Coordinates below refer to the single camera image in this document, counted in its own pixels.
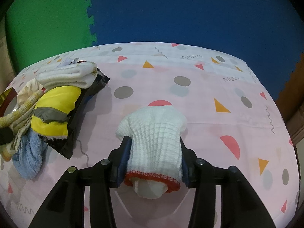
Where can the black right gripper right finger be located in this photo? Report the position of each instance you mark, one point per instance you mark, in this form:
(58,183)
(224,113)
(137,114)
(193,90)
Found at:
(188,166)

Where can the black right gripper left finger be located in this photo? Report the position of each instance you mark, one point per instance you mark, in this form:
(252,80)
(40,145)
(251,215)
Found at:
(119,159)

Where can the white knit glove red cuff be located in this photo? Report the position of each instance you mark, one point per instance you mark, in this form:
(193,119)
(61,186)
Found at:
(154,166)

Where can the light blue terry towel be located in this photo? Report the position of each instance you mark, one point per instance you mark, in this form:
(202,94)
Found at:
(29,158)

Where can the white towel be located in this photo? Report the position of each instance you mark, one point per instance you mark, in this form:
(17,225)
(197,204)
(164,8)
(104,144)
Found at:
(81,75)

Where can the beige striped towel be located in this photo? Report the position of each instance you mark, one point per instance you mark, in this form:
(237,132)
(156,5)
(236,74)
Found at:
(18,123)

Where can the cream cloth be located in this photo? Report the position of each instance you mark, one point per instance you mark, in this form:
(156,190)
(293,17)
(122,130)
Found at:
(29,88)

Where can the black foil snack bag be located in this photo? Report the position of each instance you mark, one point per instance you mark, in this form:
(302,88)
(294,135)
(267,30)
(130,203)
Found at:
(65,146)

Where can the pink patterned tablecloth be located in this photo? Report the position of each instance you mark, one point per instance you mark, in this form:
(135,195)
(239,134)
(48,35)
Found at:
(232,120)

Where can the yellow grey reflective pouch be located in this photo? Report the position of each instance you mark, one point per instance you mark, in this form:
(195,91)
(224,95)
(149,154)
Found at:
(50,115)

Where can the brown foam mat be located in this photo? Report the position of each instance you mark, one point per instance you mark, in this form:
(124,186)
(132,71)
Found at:
(291,97)

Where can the steel bowl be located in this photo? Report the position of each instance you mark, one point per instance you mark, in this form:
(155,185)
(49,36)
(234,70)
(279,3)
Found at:
(9,109)

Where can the blue foam mat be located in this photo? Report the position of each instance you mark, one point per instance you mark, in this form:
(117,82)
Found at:
(266,34)

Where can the green foam mat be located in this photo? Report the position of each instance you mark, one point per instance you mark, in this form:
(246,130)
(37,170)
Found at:
(38,29)

